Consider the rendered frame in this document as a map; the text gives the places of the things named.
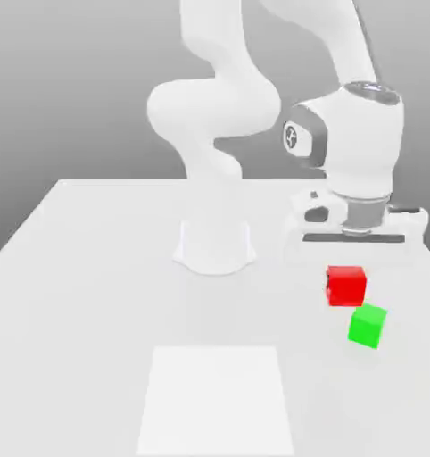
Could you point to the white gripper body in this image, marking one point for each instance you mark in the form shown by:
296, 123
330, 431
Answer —
354, 238

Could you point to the small red cube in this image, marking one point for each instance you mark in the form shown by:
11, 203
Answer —
347, 287

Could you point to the small green cube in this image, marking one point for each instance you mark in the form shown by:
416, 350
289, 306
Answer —
365, 326

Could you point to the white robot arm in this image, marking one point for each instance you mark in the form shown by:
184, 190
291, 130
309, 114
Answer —
215, 107

